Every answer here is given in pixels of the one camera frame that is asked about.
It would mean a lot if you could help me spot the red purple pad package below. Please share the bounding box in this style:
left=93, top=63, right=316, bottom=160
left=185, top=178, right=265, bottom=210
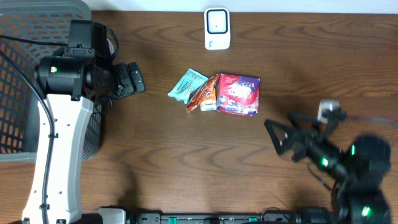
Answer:
left=216, top=73, right=261, bottom=116

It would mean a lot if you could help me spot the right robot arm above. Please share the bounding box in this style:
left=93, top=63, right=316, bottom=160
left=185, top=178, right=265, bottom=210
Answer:
left=264, top=110, right=392, bottom=223

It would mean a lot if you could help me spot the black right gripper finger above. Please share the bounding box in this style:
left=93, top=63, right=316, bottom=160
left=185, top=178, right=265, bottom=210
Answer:
left=287, top=113, right=320, bottom=129
left=264, top=119, right=299, bottom=156

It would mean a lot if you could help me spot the grey plastic mesh basket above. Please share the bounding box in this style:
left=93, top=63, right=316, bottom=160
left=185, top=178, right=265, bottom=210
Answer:
left=1, top=0, right=91, bottom=162

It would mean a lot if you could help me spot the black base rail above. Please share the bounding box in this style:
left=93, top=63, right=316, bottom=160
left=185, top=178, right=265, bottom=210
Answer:
left=99, top=212, right=336, bottom=224

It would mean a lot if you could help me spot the orange tissue pack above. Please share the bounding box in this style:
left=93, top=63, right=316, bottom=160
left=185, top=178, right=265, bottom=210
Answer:
left=200, top=89, right=217, bottom=111

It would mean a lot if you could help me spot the orange brown snack bag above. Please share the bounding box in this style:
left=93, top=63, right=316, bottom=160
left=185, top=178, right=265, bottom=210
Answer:
left=186, top=74, right=220, bottom=114

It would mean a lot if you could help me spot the teal snack wrapper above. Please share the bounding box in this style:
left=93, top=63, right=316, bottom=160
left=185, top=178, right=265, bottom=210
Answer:
left=167, top=68, right=208, bottom=104

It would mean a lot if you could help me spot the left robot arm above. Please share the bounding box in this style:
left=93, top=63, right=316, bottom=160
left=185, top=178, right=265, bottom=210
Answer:
left=21, top=20, right=146, bottom=223

